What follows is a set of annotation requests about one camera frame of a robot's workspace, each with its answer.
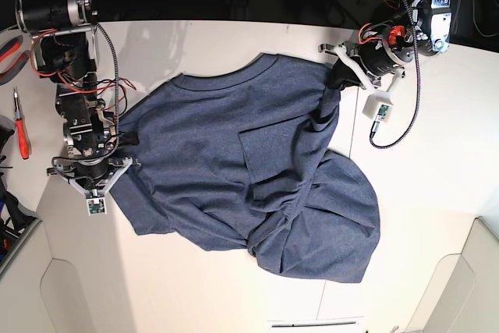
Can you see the orange-handled screwdriver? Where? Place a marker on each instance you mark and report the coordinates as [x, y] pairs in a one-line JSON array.
[[23, 143]]

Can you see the red-handled pliers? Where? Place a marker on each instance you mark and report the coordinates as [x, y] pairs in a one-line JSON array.
[[13, 59]]

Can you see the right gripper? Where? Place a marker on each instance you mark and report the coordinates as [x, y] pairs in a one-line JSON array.
[[95, 178]]

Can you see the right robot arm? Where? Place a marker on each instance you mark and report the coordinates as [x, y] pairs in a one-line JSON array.
[[64, 50]]

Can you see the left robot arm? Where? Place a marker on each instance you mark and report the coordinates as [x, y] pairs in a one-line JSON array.
[[426, 25]]

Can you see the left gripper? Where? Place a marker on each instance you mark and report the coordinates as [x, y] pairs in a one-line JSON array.
[[376, 55]]

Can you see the blue-grey t-shirt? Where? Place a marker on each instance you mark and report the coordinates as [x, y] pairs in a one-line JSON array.
[[242, 161]]

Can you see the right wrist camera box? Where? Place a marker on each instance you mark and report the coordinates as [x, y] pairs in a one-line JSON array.
[[96, 205]]

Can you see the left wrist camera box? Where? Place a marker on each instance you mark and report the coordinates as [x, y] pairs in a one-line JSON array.
[[378, 106]]

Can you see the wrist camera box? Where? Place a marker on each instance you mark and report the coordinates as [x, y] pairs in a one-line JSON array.
[[378, 106], [96, 205]]

